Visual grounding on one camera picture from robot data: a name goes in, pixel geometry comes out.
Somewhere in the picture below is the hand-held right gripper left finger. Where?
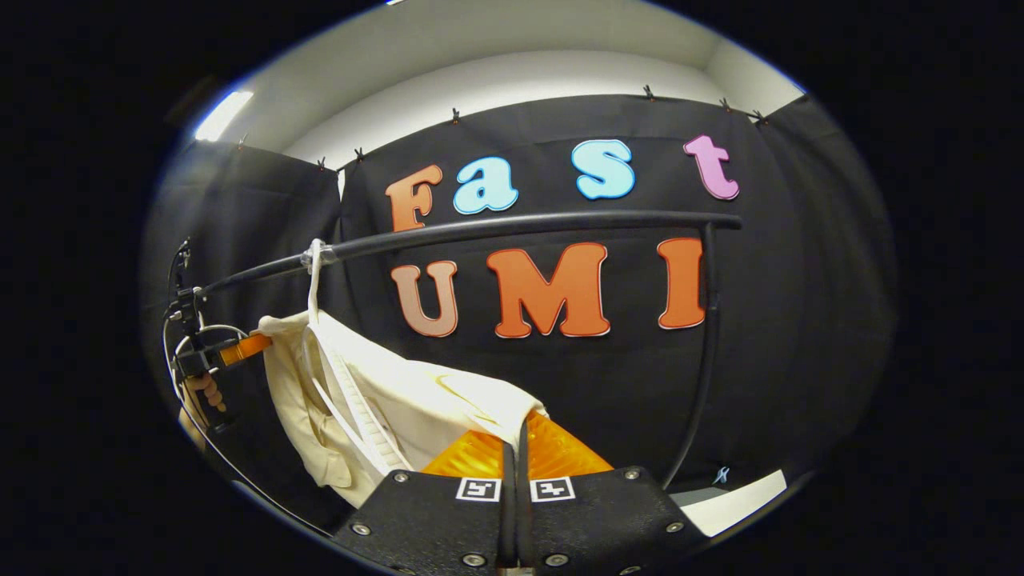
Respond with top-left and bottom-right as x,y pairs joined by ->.
332,430 -> 518,576

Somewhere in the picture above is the ceiling strip light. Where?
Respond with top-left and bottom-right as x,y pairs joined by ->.
194,90 -> 255,143

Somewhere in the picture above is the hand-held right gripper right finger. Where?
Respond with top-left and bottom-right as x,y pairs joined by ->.
518,412 -> 709,574

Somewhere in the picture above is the row of small black clips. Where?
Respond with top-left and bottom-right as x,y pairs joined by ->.
236,84 -> 769,173

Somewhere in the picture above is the cream collared shirt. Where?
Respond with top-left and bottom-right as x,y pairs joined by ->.
254,310 -> 549,509

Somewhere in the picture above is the white clothes hanger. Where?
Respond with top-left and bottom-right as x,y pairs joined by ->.
302,238 -> 415,474

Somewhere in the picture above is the black clothes rack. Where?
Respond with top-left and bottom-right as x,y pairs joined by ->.
196,210 -> 743,489

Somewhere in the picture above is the black backdrop cloth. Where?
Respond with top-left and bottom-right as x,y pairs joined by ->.
142,94 -> 897,529

